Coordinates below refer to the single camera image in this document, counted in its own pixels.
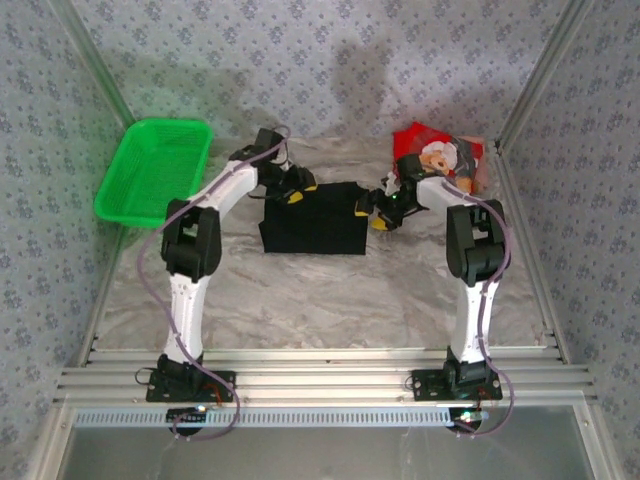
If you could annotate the black t-shirt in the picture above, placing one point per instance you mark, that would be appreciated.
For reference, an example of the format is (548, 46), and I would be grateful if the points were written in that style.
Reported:
(315, 225)

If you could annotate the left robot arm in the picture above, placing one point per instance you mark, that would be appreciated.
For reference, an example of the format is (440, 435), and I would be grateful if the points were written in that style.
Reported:
(187, 310)

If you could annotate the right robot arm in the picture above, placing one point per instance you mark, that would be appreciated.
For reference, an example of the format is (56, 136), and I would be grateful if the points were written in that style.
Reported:
(472, 310)

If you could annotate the green plastic basket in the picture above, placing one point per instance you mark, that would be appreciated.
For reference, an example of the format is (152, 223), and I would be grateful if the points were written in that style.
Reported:
(150, 170)

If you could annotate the right controller board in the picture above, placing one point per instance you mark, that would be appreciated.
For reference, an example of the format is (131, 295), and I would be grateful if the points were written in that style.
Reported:
(467, 419)

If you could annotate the controller board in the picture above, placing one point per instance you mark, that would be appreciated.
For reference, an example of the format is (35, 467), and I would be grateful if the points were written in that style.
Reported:
(187, 415)
(467, 419)

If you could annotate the grey metal panel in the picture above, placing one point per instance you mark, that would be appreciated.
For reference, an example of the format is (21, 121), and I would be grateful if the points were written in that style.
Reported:
(325, 455)

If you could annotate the left controller board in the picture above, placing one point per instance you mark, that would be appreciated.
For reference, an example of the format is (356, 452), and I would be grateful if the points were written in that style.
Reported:
(187, 415)

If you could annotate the aluminium mounting rail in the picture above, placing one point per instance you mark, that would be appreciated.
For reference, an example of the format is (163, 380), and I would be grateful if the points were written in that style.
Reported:
(325, 372)

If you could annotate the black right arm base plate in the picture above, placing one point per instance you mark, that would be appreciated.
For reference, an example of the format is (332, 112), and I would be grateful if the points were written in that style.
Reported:
(430, 387)

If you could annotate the aluminium corner post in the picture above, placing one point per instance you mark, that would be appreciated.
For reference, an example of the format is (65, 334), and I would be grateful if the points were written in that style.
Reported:
(545, 70)
(92, 60)

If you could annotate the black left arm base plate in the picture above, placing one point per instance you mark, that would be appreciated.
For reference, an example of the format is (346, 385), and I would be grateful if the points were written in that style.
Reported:
(165, 392)

